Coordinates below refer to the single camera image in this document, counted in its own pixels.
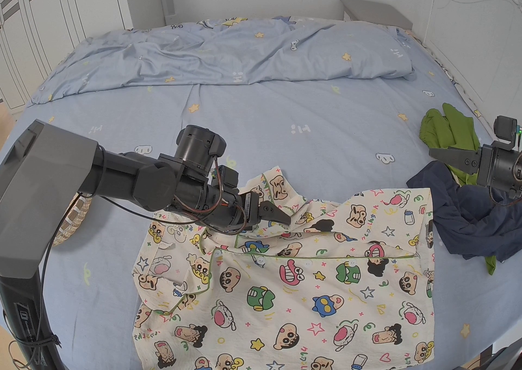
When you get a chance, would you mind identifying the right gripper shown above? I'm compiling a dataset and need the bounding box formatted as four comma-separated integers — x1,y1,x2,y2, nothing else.
428,143,519,194

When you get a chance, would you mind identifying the green garment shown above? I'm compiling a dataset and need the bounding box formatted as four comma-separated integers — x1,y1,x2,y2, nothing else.
419,102,500,276

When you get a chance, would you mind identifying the dark blue garment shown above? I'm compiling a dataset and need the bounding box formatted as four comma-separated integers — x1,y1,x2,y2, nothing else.
406,160,522,263

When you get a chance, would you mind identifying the black cable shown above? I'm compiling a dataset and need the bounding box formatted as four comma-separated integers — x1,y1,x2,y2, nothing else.
38,192,107,344

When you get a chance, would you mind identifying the pale blue quilt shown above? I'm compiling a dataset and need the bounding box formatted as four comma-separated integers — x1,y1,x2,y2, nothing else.
29,15,417,105

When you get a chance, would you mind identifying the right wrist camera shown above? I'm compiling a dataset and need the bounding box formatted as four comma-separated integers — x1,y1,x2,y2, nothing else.
493,116,522,153

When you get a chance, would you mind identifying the round woven basket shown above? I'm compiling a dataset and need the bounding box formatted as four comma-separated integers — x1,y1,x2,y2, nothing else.
52,192,92,247

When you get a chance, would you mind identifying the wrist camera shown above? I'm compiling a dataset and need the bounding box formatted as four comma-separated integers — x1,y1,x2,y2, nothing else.
493,116,522,153
213,164,240,194

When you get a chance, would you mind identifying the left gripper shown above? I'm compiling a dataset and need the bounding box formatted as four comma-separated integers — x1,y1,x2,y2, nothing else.
203,186,291,235

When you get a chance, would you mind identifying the grey bedside table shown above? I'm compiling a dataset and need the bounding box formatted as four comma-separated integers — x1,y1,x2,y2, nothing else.
340,0,413,30

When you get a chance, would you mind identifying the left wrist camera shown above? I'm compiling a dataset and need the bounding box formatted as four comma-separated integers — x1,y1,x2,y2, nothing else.
213,164,240,194

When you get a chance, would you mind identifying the white wardrobe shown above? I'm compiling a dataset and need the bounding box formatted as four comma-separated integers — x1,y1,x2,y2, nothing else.
0,0,135,110

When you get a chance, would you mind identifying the white printed pyjama top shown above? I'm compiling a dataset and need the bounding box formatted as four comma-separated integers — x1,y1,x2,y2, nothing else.
131,164,436,370

